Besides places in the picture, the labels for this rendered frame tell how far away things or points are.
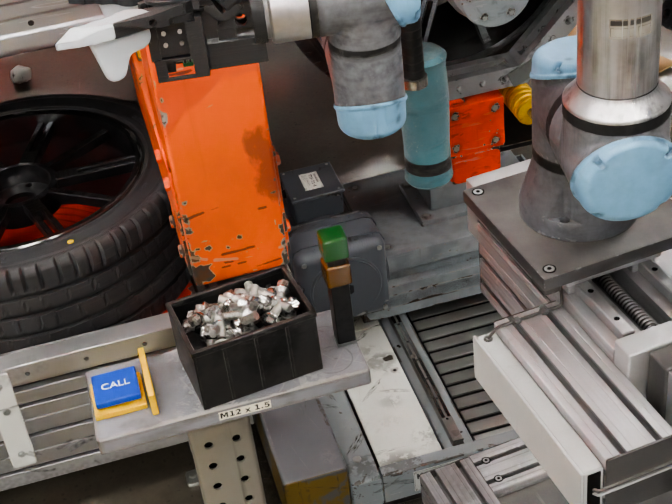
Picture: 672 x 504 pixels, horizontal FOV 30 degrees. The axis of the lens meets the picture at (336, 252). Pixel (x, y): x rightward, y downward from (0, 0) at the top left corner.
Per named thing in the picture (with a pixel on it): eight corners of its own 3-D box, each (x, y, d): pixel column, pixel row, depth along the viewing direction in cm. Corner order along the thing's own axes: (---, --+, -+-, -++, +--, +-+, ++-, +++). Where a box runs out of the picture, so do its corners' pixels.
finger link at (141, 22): (125, 42, 117) (200, 14, 121) (121, 26, 116) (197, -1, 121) (97, 33, 120) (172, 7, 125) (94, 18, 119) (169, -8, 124)
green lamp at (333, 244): (343, 244, 193) (340, 223, 191) (350, 258, 190) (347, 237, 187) (318, 250, 192) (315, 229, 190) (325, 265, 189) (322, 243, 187)
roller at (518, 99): (494, 61, 264) (493, 36, 260) (550, 127, 240) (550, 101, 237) (468, 67, 263) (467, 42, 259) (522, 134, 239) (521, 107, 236)
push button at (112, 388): (137, 375, 198) (134, 364, 197) (143, 403, 193) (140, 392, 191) (93, 386, 197) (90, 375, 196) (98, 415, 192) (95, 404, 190)
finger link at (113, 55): (83, 100, 117) (163, 68, 122) (69, 39, 114) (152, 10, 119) (65, 93, 119) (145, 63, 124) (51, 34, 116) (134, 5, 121)
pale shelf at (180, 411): (342, 319, 210) (340, 305, 208) (372, 384, 196) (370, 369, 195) (88, 385, 203) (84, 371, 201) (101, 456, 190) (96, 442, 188)
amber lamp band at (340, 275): (346, 270, 196) (343, 249, 194) (353, 284, 193) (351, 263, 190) (321, 276, 195) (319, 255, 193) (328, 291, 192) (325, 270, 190)
